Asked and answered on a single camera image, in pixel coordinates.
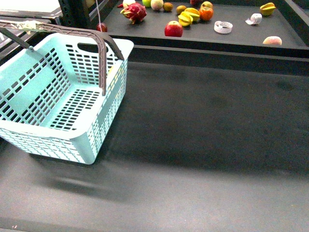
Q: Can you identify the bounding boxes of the light blue plastic basket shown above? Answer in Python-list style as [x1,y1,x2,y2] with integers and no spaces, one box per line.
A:
[0,20,134,164]

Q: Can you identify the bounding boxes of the green red mango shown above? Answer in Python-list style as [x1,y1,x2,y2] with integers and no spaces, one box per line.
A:
[201,1,213,9]

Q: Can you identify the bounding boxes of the red apple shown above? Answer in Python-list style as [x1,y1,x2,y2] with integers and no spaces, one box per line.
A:
[164,20,183,37]

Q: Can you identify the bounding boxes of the small dark red fruit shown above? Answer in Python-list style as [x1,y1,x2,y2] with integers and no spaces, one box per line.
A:
[96,22,108,32]

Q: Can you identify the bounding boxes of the yellow star fruit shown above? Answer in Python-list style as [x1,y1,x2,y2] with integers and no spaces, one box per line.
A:
[184,8,200,22]
[178,12,193,27]
[260,2,276,16]

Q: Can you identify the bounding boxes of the pink dragon fruit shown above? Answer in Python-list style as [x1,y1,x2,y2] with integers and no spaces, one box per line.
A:
[120,2,147,25]

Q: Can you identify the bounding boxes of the brown kiwi fruit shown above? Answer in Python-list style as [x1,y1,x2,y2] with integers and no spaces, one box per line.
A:
[163,2,173,12]

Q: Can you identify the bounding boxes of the green apple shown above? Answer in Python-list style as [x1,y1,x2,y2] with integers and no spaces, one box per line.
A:
[142,0,151,8]

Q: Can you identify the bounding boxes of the orange persimmon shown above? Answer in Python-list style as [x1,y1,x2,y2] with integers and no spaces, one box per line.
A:
[199,7,213,21]

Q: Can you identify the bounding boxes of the white onion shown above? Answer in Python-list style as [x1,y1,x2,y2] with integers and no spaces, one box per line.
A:
[123,0,136,8]

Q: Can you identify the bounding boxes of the purple mangosteen fruit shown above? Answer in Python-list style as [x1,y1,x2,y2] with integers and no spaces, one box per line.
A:
[190,0,201,6]

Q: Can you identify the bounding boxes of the pink peach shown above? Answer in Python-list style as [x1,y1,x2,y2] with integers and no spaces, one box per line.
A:
[263,36,282,45]

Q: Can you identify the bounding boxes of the black display tray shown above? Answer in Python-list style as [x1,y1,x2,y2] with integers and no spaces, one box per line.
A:
[102,0,309,59]

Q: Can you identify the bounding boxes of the glass top freezer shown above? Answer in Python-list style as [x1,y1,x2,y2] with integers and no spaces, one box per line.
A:
[0,0,62,63]

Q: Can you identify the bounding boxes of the far yellow star fruit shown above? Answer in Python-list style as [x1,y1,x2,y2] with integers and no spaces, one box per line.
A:
[260,2,276,16]

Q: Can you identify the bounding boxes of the white hanging cord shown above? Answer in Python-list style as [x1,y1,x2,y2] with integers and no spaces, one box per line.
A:
[95,0,101,25]

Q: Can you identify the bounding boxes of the black shelf post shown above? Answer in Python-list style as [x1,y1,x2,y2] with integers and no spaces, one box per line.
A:
[58,0,90,29]

